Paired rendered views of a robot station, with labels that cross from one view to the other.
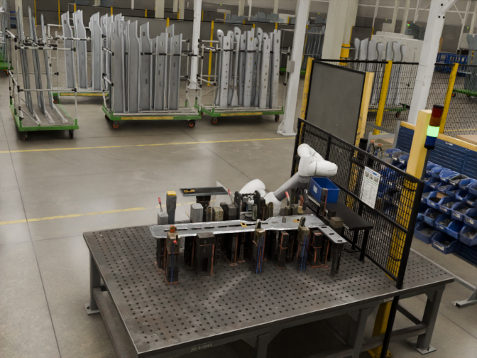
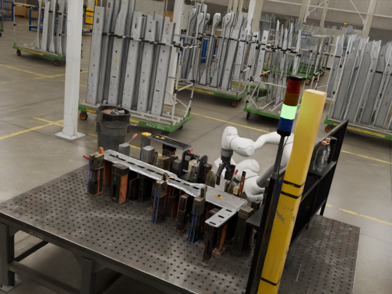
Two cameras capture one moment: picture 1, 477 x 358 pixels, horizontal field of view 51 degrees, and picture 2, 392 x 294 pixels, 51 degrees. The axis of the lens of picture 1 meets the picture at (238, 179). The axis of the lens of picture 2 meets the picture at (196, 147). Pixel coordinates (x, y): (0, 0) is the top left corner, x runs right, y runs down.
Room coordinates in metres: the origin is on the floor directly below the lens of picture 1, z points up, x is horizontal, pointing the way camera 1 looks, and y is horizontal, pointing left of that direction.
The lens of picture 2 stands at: (1.67, -2.51, 2.34)
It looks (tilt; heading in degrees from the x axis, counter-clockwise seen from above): 19 degrees down; 50
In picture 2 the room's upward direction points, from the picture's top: 9 degrees clockwise
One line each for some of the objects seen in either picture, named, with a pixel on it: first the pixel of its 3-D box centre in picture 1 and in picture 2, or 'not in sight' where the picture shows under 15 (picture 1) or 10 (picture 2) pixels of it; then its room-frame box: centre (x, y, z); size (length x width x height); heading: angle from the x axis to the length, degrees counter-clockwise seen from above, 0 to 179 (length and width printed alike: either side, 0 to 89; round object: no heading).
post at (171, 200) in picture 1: (170, 220); (143, 158); (3.62, 0.51, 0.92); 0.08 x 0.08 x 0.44; 22
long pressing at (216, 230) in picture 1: (241, 226); (165, 177); (3.48, -0.05, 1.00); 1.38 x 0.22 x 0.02; 112
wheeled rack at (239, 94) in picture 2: not in sight; (212, 64); (8.75, 5.71, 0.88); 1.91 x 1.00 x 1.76; 122
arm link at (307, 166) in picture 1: (307, 165); (230, 137); (3.66, -0.52, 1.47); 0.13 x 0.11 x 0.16; 86
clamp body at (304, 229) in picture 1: (301, 248); (196, 219); (3.45, -0.53, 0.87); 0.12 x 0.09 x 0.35; 22
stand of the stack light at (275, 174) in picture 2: (429, 146); (283, 132); (3.28, -1.26, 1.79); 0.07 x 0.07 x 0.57
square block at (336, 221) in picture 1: (333, 239); (241, 231); (3.64, -0.81, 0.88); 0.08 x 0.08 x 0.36; 22
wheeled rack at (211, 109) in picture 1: (241, 82); not in sight; (11.68, 0.14, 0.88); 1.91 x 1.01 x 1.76; 121
